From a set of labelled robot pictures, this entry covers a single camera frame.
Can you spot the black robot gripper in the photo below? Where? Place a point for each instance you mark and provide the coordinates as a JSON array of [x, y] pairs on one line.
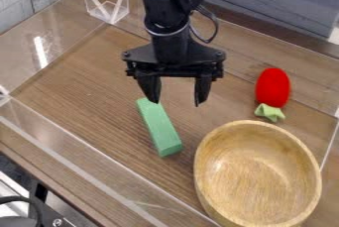
[[175, 59]]

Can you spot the green rectangular block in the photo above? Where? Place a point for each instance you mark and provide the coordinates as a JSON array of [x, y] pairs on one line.
[[163, 134]]

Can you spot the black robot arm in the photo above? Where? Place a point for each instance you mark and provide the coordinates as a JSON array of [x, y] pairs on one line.
[[167, 20]]

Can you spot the light wooden bowl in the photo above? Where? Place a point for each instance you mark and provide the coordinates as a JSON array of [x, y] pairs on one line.
[[257, 176]]

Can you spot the red plush strawberry toy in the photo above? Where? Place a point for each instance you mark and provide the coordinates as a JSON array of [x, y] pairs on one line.
[[273, 90]]

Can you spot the clear acrylic table barrier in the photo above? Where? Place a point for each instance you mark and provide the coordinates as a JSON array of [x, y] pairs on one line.
[[71, 128]]

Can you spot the clear acrylic corner bracket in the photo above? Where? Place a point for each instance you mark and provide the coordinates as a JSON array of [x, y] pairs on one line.
[[108, 11]]

